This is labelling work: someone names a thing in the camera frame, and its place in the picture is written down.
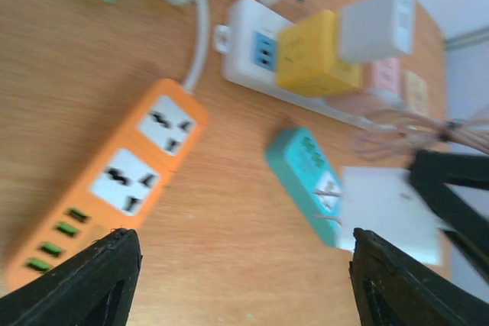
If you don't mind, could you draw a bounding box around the pink usb cable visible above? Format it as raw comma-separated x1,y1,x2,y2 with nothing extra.
351,104,489,163

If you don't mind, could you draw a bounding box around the pink cube socket adapter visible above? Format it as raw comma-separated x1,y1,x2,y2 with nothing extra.
328,56,402,113

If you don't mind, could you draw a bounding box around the teal power strip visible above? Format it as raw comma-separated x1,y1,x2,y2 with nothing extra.
265,127,343,247

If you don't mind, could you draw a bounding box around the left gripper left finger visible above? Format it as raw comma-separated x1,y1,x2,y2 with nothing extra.
1,228,142,325

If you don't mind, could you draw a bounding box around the orange power strip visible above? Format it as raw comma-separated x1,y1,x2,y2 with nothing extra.
3,79,208,291

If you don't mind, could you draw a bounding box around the yellow cube socket adapter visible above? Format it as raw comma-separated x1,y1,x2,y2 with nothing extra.
276,10,363,98

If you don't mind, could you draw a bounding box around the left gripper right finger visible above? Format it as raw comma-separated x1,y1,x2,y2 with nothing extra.
349,228,488,325

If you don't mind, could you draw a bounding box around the white square charger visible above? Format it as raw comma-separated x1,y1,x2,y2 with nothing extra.
338,0,416,64

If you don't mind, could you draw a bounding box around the small white usb charger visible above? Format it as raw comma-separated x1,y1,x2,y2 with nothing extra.
313,166,448,266

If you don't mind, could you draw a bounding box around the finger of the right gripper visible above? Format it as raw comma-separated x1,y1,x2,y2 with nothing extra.
408,150,488,281

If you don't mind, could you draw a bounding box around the white long power strip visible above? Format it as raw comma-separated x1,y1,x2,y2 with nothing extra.
213,0,406,128

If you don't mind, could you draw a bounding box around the beige cube socket adapter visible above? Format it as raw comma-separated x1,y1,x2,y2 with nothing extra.
403,70,429,116

